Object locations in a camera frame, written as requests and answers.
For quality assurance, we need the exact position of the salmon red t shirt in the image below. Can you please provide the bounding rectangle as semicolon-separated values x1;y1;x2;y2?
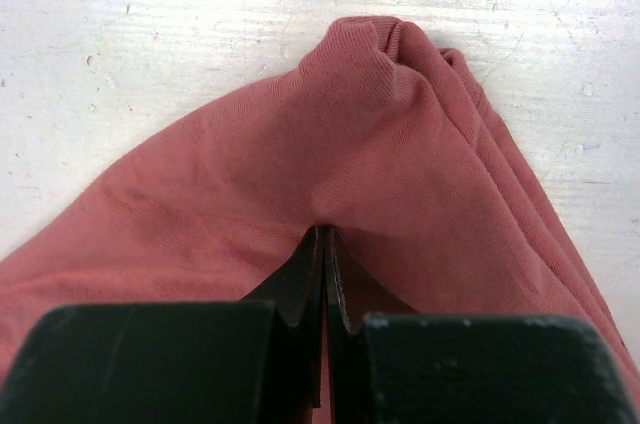
1;17;639;423

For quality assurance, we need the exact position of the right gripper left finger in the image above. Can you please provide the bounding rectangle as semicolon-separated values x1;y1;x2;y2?
1;228;324;423

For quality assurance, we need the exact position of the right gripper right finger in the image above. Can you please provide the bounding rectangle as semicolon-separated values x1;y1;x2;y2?
324;229;639;423

